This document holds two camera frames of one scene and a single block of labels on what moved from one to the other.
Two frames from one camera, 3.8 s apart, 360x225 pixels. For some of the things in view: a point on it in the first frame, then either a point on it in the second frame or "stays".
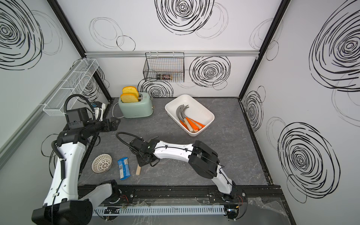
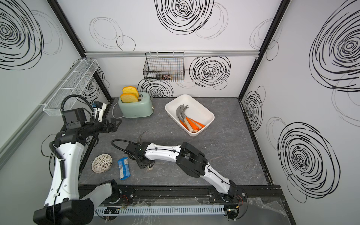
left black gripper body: (96, 127) stays
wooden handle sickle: (138, 170) to (149, 168)
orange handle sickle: (191, 124) stays
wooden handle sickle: (184, 119) stays
